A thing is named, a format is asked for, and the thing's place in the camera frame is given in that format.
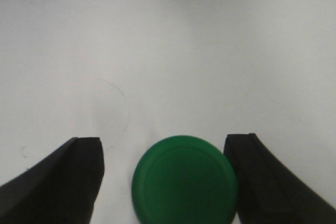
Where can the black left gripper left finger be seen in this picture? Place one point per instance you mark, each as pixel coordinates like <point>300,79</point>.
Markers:
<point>61,188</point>

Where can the green push button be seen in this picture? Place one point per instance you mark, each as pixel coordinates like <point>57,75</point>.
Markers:
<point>184,179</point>

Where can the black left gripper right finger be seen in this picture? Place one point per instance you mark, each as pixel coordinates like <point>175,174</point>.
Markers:
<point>268,192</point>

